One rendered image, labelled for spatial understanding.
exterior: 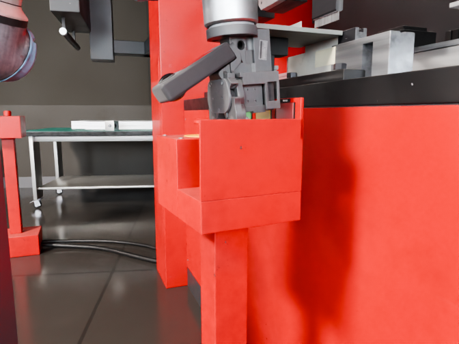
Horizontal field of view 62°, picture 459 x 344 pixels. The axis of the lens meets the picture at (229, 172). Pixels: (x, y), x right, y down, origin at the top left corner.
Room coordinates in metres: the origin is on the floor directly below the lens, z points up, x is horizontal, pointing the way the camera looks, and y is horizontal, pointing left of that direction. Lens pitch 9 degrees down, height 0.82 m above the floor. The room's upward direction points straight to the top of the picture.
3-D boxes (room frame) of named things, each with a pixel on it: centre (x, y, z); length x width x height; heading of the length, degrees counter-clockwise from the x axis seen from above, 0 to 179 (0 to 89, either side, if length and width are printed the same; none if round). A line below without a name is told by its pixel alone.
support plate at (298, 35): (0.93, -0.10, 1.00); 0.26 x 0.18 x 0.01; 111
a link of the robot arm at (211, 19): (0.56, 0.00, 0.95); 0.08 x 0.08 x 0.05
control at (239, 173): (0.61, 0.01, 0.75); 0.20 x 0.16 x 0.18; 26
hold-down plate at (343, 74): (0.93, -0.20, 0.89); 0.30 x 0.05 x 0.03; 21
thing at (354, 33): (0.95, -0.25, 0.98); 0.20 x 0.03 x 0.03; 21
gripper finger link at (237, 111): (0.53, -0.01, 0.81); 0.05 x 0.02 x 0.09; 26
